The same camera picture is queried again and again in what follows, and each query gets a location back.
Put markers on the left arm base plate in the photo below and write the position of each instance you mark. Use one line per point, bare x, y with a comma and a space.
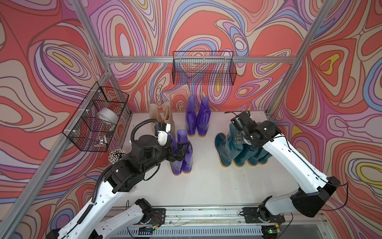
157, 218

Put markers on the teal rain boot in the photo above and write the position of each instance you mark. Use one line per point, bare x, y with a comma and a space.
255, 156
269, 130
244, 155
227, 149

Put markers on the aluminium front rail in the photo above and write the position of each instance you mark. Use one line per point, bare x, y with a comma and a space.
225, 215

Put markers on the black wire basket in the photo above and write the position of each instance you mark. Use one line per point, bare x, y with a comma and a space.
204, 68
85, 130

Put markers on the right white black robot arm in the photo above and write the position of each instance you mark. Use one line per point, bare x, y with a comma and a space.
314, 187

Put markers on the left black wire basket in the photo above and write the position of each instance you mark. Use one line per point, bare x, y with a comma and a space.
85, 130

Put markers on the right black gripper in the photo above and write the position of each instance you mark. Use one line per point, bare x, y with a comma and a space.
238, 138

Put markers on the beige rain boot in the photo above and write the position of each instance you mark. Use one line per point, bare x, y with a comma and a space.
154, 112
168, 116

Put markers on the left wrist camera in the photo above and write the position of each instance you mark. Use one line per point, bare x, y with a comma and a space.
162, 132

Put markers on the thin purple rain boot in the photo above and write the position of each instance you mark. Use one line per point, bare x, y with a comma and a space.
191, 117

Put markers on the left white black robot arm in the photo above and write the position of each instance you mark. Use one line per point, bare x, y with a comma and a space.
151, 145

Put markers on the white tape roll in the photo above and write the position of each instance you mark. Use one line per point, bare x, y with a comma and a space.
107, 115

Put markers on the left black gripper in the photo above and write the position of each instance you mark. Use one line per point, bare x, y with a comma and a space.
179, 155

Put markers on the back black wire basket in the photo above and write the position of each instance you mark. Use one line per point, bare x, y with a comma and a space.
204, 68

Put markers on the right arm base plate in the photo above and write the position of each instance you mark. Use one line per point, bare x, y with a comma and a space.
256, 215

